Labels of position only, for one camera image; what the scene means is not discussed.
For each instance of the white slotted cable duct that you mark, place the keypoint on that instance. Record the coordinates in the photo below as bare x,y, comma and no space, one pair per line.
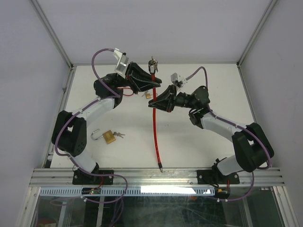
157,190

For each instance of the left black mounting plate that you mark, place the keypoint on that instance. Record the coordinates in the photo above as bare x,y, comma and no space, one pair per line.
81,178

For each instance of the small brass long-shackle padlock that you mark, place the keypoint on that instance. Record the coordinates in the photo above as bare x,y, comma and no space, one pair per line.
147,95

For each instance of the right aluminium frame post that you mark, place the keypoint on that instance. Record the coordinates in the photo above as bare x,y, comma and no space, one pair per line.
266,14

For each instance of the red thin-cable padlock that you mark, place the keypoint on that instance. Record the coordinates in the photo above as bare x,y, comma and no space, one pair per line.
125,91

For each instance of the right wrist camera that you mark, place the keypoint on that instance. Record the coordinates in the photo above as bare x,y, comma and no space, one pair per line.
178,81

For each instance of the left aluminium frame post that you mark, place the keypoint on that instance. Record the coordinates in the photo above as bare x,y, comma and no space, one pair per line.
52,34

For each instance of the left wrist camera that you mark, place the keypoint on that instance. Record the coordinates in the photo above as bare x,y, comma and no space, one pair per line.
122,61

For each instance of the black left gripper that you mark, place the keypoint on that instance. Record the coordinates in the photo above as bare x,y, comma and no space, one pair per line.
137,85

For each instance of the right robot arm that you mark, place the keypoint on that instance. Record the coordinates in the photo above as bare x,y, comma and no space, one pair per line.
252,149

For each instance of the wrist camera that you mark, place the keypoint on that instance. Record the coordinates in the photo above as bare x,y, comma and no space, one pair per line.
178,81
122,61

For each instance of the aluminium frame post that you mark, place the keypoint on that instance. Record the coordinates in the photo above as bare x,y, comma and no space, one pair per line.
52,34
266,14

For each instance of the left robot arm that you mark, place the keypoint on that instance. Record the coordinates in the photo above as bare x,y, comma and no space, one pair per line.
70,132

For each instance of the black mounting plate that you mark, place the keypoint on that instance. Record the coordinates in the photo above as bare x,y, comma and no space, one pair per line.
81,178
212,177

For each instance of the large brass padlock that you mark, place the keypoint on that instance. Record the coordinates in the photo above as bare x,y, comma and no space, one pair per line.
108,136

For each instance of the thick red cable lock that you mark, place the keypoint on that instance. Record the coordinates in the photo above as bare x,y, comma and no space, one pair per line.
155,118

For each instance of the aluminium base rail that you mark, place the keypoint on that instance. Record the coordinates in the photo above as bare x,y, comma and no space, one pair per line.
52,177

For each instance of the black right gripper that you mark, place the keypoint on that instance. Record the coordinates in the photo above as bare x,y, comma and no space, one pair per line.
165,102

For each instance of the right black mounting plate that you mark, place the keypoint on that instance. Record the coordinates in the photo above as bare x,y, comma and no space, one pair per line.
212,177

